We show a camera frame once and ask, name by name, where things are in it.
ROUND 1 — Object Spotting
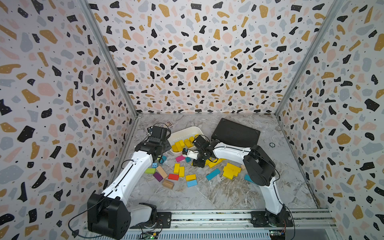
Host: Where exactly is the yellow block pile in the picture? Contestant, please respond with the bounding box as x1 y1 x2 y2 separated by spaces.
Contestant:
223 163 242 180

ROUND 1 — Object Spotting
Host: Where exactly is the yellow flat block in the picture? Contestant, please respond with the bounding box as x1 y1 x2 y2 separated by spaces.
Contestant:
186 175 197 182

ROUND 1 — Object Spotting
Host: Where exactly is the purple block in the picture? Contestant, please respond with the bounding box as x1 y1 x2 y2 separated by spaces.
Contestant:
153 172 164 182

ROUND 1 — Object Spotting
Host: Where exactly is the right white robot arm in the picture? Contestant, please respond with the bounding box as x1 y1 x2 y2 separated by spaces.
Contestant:
193 135 288 226

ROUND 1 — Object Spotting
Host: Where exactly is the white plastic bin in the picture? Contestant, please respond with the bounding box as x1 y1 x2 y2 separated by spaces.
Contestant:
168 127 203 146

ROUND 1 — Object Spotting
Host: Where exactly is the magenta block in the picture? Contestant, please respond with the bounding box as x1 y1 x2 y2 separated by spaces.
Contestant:
176 155 186 163

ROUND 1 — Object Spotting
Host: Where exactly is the long teal block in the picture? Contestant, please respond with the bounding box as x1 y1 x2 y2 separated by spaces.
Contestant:
244 175 253 183
206 169 221 181

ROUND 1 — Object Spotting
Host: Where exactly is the yellow upright block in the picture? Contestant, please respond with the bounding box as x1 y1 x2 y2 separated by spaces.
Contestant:
179 167 185 178

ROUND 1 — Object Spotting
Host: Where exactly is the green block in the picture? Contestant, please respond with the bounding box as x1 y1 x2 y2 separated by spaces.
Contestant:
145 168 156 175

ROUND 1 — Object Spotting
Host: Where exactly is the light blue block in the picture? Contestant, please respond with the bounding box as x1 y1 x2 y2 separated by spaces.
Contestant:
187 180 198 188

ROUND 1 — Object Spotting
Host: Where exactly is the red block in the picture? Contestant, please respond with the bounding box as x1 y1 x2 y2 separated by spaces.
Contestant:
168 174 180 181

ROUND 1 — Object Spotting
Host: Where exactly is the black hard case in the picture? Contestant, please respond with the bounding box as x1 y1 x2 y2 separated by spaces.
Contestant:
211 118 261 148

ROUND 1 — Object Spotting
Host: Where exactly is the long yellow block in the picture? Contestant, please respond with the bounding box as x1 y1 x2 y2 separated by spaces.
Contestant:
172 140 185 153

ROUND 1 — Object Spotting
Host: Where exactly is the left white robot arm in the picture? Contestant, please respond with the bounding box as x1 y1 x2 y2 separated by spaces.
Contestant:
87 126 171 240

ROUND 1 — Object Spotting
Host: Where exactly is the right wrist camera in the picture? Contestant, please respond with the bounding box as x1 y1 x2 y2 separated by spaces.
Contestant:
182 148 199 160

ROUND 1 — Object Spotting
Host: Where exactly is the natural wood block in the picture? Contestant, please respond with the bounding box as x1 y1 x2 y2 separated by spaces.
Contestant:
162 180 175 190

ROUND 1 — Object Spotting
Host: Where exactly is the long teal block right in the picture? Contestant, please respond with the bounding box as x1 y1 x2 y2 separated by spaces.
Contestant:
244 175 253 183

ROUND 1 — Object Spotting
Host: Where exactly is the long teal block centre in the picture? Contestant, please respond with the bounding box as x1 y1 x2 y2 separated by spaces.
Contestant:
206 169 221 181

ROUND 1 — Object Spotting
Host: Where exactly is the long yellow block diagonal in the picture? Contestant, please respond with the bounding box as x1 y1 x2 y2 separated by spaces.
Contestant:
208 159 224 168

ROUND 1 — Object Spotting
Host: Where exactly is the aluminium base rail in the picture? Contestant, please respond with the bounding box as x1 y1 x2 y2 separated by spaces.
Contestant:
82 209 338 240

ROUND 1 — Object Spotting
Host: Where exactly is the small playing card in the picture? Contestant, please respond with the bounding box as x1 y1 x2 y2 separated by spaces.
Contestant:
165 121 174 128

